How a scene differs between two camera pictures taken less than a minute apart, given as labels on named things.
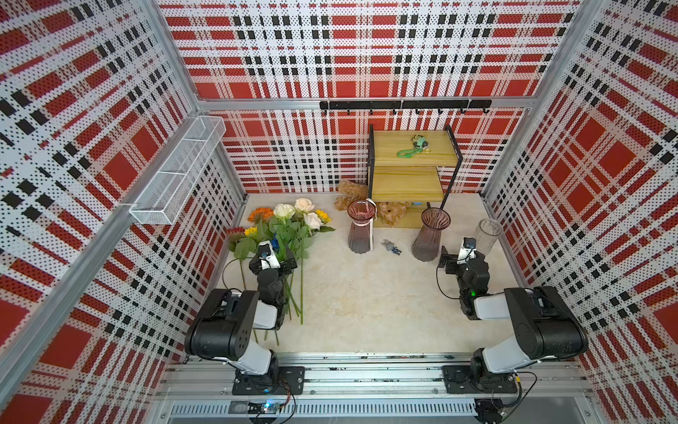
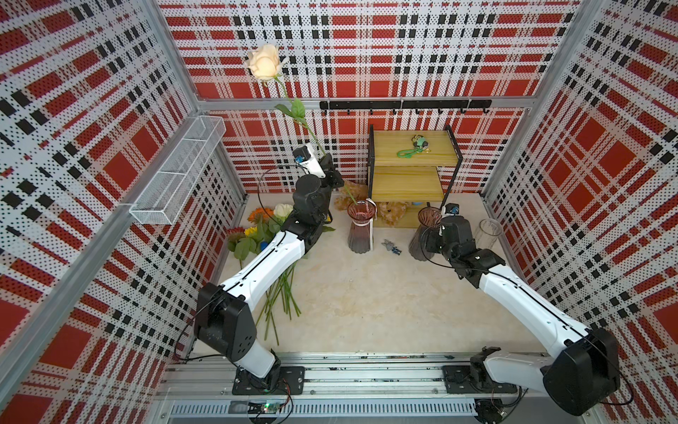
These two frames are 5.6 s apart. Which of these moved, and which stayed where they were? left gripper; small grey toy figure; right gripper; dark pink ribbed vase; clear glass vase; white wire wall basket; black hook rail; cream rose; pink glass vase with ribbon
Moved: cream rose; left gripper; right gripper
Stayed: black hook rail; clear glass vase; dark pink ribbed vase; white wire wall basket; pink glass vase with ribbon; small grey toy figure
